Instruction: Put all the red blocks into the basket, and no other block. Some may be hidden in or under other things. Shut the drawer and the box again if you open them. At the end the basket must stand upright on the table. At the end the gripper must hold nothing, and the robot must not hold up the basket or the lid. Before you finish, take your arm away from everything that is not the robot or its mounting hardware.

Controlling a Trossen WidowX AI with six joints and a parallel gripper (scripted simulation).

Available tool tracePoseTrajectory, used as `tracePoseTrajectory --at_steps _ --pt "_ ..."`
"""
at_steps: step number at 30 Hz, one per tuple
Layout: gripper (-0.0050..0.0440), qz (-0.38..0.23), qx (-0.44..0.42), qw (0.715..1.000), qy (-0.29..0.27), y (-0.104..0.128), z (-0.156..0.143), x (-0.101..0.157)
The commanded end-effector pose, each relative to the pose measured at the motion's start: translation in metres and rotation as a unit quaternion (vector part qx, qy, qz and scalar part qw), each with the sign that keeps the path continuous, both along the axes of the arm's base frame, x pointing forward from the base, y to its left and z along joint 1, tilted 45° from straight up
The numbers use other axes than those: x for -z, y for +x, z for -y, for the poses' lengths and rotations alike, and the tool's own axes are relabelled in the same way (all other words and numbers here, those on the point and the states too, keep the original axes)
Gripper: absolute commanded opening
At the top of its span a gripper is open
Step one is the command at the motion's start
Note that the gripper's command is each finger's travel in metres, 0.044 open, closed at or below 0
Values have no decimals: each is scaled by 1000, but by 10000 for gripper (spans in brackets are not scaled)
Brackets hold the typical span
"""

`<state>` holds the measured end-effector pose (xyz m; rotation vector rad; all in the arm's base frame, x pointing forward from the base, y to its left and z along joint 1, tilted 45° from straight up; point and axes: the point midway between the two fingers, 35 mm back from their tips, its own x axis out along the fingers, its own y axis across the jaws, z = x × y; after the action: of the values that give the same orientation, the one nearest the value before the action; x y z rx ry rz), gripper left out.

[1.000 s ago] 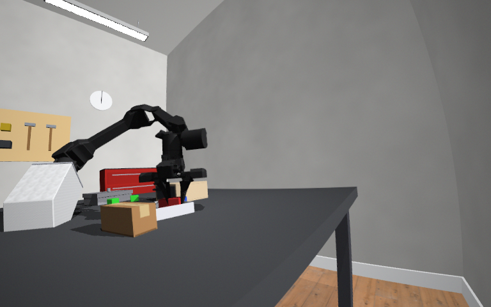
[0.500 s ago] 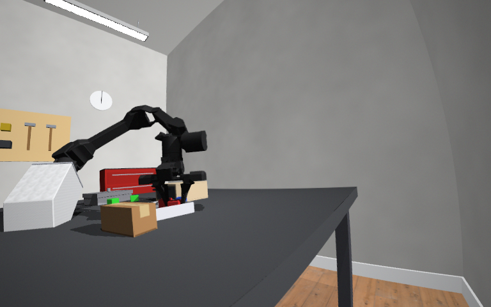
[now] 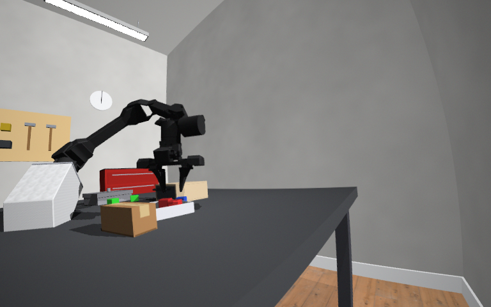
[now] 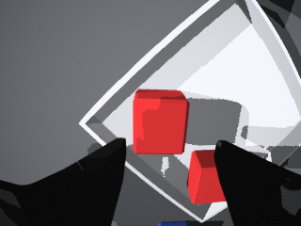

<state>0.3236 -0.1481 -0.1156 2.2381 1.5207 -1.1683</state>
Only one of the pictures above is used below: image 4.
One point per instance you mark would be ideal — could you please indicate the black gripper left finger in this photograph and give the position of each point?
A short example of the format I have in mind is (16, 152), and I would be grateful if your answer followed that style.
(85, 193)

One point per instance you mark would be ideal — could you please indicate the blue block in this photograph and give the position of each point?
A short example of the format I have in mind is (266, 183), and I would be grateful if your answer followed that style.
(183, 223)

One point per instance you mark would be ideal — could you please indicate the red block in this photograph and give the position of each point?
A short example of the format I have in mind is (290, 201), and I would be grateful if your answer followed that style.
(202, 182)
(160, 121)

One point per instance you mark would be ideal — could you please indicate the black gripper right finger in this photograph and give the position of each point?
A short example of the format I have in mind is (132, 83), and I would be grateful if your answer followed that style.
(257, 191)

